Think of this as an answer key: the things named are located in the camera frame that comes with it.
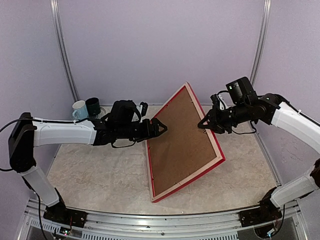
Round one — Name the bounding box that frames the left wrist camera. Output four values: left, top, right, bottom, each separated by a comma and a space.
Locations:
137, 101, 149, 118

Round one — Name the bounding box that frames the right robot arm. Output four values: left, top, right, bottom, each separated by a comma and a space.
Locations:
197, 76, 320, 222

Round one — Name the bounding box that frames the red wooden picture frame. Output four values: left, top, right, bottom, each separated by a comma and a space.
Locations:
144, 81, 226, 204

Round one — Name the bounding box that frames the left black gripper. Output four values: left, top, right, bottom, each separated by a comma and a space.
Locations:
116, 117, 168, 143

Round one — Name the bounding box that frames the aluminium front rail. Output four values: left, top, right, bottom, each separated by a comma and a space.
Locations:
14, 199, 310, 240

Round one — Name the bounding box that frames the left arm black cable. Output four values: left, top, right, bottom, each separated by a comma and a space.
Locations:
0, 117, 141, 173

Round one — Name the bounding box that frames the right aluminium corner post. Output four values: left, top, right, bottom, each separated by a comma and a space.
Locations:
249, 0, 272, 85

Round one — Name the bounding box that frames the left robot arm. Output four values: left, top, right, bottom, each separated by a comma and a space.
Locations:
8, 100, 168, 223

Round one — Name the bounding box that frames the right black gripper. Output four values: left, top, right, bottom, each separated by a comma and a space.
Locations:
198, 100, 252, 134

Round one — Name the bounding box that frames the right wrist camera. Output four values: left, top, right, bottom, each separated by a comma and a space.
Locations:
210, 93, 227, 110

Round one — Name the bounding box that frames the light blue mug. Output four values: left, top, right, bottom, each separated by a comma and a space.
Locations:
72, 100, 89, 120

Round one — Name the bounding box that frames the white plate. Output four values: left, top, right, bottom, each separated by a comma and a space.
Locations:
89, 106, 109, 119

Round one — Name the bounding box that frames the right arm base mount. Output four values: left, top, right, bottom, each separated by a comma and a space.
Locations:
239, 199, 283, 228

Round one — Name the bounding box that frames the left aluminium corner post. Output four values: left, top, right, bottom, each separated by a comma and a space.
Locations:
50, 0, 80, 102

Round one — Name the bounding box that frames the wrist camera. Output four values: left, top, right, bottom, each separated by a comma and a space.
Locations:
137, 101, 149, 118
210, 93, 227, 110

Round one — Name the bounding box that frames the dark green mug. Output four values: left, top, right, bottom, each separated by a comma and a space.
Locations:
85, 97, 101, 117

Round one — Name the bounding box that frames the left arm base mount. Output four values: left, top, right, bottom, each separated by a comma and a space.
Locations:
43, 204, 88, 228

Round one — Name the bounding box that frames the aluminium corner post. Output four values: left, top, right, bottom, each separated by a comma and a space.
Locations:
249, 0, 272, 85
50, 0, 80, 102

